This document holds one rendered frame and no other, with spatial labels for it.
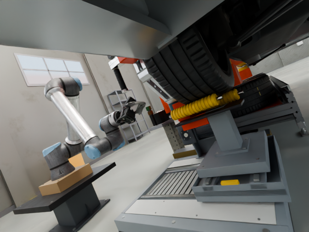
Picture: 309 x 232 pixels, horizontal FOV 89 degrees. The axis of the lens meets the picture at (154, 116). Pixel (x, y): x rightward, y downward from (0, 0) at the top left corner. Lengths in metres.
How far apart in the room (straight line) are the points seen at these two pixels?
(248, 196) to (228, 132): 0.29
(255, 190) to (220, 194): 0.14
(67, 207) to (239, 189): 1.22
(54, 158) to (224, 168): 1.28
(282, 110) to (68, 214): 1.76
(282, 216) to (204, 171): 0.30
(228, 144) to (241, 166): 0.17
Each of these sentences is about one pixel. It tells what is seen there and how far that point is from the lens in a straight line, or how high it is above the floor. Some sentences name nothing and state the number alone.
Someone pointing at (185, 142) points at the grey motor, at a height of 0.26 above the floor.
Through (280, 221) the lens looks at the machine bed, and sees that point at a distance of 0.74.
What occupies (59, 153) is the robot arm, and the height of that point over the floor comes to 0.56.
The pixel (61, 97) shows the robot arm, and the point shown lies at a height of 0.88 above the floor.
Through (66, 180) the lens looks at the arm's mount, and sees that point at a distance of 1.47.
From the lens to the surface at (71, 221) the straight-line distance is 1.59.
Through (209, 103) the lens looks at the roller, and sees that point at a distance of 0.77.
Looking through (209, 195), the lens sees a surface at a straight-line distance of 0.84.
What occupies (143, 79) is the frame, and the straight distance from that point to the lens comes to 0.77.
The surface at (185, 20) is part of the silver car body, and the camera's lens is 0.49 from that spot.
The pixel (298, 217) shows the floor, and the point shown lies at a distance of 0.87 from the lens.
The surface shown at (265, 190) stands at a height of 0.14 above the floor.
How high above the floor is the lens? 0.55
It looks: level
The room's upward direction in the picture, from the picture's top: 23 degrees counter-clockwise
